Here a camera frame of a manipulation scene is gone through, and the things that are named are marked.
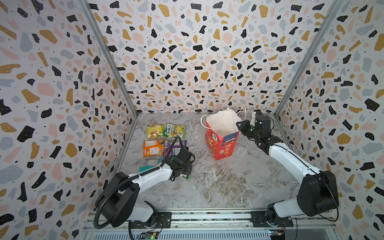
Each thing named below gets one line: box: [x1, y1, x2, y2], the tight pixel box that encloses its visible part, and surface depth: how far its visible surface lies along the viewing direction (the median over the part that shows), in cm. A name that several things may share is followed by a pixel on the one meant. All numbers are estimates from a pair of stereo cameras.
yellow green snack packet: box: [146, 123, 164, 140], surface depth 107 cm
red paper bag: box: [205, 107, 242, 161], surface depth 90 cm
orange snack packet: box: [143, 139, 165, 158], surface depth 99 cm
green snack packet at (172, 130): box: [162, 123, 187, 138], surface depth 108 cm
